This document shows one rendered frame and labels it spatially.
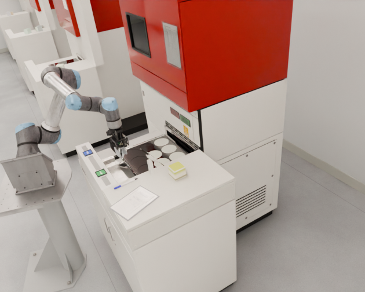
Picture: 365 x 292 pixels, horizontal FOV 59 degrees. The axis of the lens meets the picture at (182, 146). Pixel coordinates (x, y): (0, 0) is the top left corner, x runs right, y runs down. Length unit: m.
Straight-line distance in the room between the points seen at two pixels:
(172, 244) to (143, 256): 0.16
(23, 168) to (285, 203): 2.10
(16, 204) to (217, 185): 1.20
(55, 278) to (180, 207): 1.43
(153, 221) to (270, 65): 1.16
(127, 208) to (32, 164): 0.73
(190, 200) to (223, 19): 0.93
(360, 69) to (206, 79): 1.44
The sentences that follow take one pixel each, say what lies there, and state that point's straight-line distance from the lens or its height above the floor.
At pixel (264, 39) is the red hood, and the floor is 1.51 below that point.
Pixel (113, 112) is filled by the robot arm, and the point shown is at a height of 1.35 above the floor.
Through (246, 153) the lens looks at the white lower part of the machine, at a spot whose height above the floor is 0.77.
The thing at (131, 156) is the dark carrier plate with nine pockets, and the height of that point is 0.90.
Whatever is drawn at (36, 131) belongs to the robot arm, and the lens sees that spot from 2.22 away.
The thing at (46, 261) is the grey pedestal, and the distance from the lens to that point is 2.81.
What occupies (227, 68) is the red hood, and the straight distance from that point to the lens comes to 1.88.
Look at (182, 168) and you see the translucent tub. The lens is 1.71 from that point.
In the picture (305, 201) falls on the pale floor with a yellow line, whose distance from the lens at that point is 3.09.
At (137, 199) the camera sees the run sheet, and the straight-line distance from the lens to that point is 1.67.
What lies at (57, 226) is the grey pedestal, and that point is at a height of 0.48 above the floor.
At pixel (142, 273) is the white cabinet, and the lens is 1.79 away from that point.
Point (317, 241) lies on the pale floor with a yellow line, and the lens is 2.79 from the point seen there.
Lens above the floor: 2.06
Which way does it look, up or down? 33 degrees down
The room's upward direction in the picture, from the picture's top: 7 degrees counter-clockwise
